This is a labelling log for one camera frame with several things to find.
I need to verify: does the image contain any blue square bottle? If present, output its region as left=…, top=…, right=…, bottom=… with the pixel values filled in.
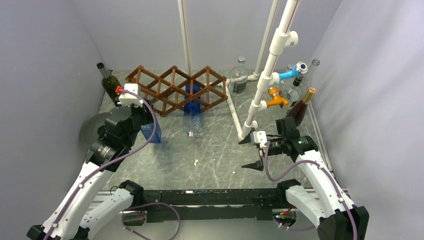
left=140, top=112, right=162, bottom=144
left=183, top=100, right=201, bottom=138

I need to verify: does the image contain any dark bottle gold cap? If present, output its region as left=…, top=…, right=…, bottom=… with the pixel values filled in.
left=285, top=87, right=317, bottom=127

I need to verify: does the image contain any green wine bottle silver cap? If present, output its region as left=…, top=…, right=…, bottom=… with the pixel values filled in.
left=96, top=62, right=121, bottom=106

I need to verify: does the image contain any clear bottle black cap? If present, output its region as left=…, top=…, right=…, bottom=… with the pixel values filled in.
left=282, top=76, right=304, bottom=113

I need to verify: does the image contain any tall clear wine bottle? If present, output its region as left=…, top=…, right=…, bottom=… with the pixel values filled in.
left=300, top=58, right=321, bottom=95

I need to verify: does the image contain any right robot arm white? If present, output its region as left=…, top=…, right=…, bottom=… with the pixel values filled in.
left=239, top=117, right=370, bottom=240

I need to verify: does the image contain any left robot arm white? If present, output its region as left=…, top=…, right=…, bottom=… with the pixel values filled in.
left=26, top=100, right=159, bottom=240

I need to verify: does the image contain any brown wooden wine rack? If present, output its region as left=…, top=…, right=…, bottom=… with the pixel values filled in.
left=125, top=65, right=228, bottom=117

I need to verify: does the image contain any standing clear flask bottle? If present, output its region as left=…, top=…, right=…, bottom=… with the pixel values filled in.
left=229, top=56, right=249, bottom=96

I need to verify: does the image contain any orange pipe tap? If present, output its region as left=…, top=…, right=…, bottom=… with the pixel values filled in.
left=266, top=87, right=289, bottom=108

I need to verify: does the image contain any grey foam disc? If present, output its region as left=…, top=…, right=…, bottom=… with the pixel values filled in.
left=79, top=112, right=111, bottom=148

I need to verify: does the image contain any blue pipe valve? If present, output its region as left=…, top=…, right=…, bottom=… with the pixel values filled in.
left=278, top=61, right=309, bottom=83

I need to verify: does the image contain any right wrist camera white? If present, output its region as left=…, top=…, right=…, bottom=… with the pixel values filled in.
left=249, top=130, right=268, bottom=149

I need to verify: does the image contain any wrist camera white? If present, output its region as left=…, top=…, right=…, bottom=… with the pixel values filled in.
left=115, top=83, right=143, bottom=107
left=249, top=130, right=268, bottom=149

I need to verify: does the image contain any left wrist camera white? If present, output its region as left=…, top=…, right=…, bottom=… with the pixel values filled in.
left=115, top=83, right=143, bottom=107

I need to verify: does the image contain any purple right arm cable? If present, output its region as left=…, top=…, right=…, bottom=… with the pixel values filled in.
left=263, top=141, right=359, bottom=240

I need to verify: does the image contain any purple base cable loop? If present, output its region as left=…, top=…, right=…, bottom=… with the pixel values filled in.
left=121, top=202, right=182, bottom=240

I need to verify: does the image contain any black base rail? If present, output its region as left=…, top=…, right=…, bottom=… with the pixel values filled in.
left=125, top=188, right=291, bottom=223

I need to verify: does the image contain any white PVC pipe frame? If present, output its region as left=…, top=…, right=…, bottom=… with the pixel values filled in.
left=177, top=0, right=301, bottom=142

